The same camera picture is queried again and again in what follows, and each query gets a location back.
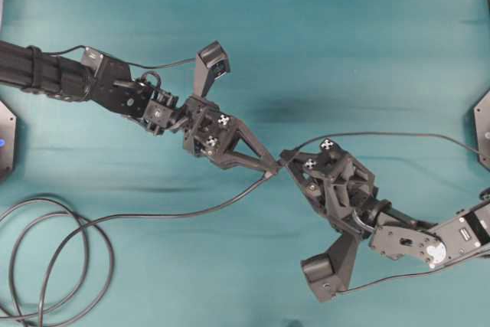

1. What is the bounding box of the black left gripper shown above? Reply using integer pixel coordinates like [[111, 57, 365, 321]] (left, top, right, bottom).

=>
[[183, 96, 279, 174]]

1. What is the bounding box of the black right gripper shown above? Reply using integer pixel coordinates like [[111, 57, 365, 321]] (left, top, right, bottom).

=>
[[279, 139, 377, 227]]

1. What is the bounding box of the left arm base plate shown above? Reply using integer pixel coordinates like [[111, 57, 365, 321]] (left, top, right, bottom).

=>
[[0, 101, 17, 181]]

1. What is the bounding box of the black USB plug cable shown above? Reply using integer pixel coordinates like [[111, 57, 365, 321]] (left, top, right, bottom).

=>
[[0, 168, 284, 324]]

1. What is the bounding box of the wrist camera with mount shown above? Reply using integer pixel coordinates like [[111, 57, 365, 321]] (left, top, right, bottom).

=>
[[300, 234, 360, 302], [193, 41, 230, 97]]

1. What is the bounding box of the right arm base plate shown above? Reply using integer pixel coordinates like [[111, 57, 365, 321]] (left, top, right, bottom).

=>
[[473, 91, 489, 170]]

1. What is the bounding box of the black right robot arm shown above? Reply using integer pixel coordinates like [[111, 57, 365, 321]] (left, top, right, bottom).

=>
[[280, 139, 489, 271]]

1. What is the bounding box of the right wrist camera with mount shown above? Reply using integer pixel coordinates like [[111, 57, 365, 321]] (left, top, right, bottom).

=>
[[300, 234, 360, 302]]

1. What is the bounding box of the left camera thin cable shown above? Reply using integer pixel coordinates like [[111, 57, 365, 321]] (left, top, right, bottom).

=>
[[38, 45, 198, 70]]

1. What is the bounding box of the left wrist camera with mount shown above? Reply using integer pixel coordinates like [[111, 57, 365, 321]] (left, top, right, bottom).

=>
[[193, 41, 230, 97]]

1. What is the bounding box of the right camera thin cable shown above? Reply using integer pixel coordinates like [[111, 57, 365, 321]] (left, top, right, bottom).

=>
[[335, 253, 475, 294]]

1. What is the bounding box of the camera thin cable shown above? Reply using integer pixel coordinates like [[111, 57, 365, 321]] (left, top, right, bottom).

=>
[[335, 253, 475, 294], [38, 45, 198, 70]]

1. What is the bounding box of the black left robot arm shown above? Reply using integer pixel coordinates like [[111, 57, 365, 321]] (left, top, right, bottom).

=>
[[1, 41, 279, 175]]

